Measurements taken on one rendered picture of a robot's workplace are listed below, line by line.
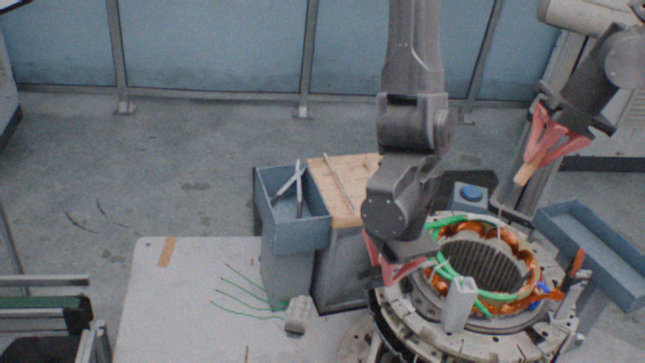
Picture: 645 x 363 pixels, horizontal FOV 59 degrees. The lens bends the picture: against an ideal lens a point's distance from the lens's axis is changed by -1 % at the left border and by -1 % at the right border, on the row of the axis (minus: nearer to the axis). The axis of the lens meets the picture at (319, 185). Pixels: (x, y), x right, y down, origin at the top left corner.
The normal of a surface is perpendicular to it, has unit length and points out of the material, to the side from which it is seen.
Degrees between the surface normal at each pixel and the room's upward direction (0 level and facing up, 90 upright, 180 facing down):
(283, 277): 90
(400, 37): 71
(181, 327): 0
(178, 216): 0
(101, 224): 0
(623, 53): 77
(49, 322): 90
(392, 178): 19
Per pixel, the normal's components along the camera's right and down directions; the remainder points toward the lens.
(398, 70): -0.54, 0.18
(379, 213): -0.52, 0.45
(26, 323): 0.11, 0.63
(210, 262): 0.11, -0.78
